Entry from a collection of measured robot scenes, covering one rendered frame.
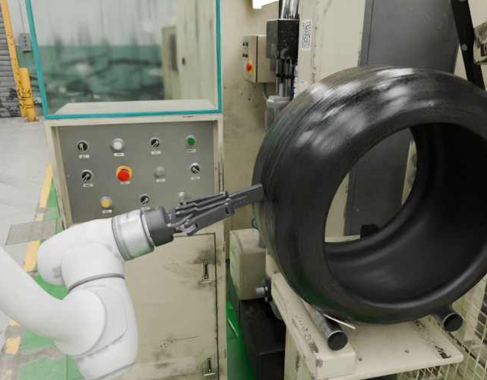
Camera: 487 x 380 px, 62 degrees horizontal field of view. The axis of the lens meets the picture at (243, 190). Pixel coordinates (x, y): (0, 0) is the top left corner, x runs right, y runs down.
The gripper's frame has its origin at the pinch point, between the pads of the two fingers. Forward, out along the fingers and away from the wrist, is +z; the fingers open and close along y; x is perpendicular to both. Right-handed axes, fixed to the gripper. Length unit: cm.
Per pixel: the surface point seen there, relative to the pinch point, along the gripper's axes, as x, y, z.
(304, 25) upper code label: -26, 34, 31
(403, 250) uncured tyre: 35, 12, 38
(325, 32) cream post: -23.5, 26.1, 32.8
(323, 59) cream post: -17.4, 26.1, 31.2
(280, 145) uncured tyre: -7.8, 0.3, 9.3
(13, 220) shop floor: 78, 290, -173
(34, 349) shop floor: 93, 113, -115
